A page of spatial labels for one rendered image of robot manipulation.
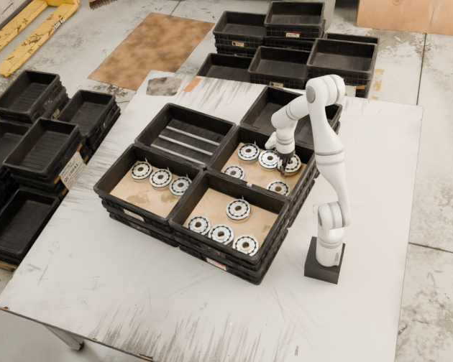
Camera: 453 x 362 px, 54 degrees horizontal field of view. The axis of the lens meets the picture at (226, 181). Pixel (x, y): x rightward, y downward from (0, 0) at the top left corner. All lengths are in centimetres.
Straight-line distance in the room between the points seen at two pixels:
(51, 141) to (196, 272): 147
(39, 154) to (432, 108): 274
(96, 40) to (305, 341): 365
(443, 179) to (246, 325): 184
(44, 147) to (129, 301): 137
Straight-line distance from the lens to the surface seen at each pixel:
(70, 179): 286
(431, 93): 374
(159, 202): 196
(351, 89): 297
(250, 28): 367
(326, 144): 142
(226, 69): 347
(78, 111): 328
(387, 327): 181
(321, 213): 150
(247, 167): 201
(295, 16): 355
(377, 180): 216
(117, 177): 208
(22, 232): 291
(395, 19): 431
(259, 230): 181
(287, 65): 327
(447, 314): 268
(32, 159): 293
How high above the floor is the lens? 237
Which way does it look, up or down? 51 degrees down
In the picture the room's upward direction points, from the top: 10 degrees counter-clockwise
